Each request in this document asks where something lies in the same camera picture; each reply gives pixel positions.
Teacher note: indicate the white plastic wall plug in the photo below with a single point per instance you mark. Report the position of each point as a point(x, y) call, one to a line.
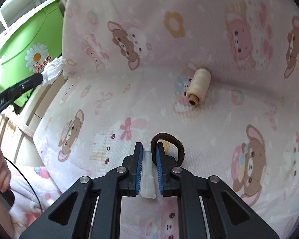
point(147, 185)

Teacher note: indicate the green plastic storage box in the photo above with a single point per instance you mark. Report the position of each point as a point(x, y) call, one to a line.
point(31, 43)

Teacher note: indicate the pink bear print chair cover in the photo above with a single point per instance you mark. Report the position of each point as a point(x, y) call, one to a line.
point(129, 64)

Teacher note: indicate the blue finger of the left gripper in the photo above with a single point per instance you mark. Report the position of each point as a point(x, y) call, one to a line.
point(25, 85)

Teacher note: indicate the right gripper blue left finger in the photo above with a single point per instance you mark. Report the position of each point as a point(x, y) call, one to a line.
point(137, 167)

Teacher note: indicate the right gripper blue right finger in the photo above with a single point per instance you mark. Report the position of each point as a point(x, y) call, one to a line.
point(162, 168)

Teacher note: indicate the white tissue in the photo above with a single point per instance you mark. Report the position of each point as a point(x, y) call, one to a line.
point(52, 71)

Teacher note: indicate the cream thread spool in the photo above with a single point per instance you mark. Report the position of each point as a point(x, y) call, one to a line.
point(198, 87)

